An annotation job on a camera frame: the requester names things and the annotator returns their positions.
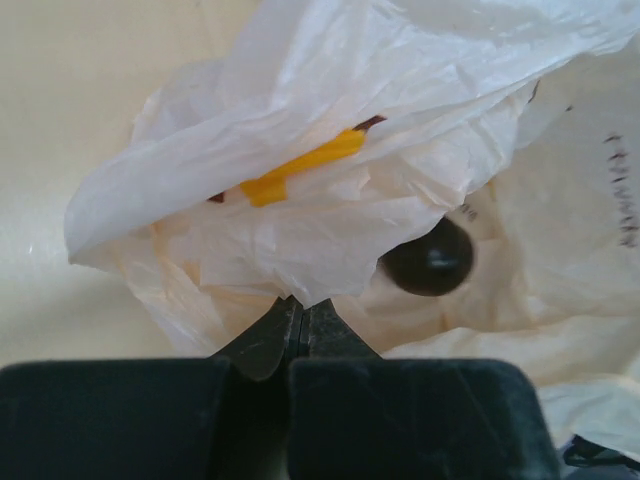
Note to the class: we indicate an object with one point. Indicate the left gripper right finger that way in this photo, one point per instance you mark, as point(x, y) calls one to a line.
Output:
point(355, 415)

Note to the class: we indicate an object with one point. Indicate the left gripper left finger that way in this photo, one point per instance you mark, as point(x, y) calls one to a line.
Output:
point(216, 417)

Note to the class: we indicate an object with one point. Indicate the white banana-print plastic bag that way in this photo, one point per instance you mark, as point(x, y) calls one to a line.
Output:
point(335, 131)

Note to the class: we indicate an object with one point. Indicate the dark plum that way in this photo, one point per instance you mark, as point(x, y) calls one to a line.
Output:
point(434, 264)

